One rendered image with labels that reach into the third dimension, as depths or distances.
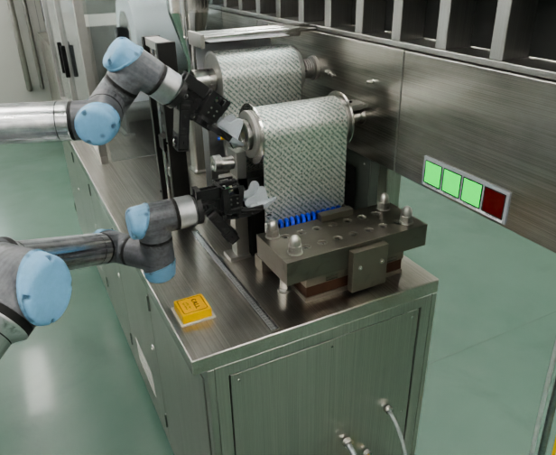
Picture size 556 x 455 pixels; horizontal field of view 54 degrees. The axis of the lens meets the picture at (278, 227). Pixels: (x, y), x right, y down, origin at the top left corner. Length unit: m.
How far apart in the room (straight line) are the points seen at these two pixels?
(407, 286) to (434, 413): 1.05
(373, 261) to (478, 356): 1.43
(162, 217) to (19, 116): 0.35
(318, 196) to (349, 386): 0.50
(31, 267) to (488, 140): 0.87
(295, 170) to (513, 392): 1.53
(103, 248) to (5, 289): 0.39
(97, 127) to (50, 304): 0.33
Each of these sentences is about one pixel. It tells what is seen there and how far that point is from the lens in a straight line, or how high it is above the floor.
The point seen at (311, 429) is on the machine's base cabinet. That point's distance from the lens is 1.48.
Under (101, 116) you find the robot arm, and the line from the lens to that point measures 1.05.
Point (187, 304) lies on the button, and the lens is 1.28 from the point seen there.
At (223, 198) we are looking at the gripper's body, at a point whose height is 1.14.
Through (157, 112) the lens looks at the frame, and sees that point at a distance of 1.69.
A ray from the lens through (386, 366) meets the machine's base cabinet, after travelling 1.50.
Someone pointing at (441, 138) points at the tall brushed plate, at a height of 1.27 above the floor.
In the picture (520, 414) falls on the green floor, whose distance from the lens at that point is 2.46.
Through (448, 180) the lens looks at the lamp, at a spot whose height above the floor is 1.19.
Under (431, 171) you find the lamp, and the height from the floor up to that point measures 1.19.
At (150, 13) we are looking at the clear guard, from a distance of 2.23.
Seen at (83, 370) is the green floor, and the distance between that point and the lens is 2.64.
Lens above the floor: 1.65
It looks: 27 degrees down
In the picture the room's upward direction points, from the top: 1 degrees counter-clockwise
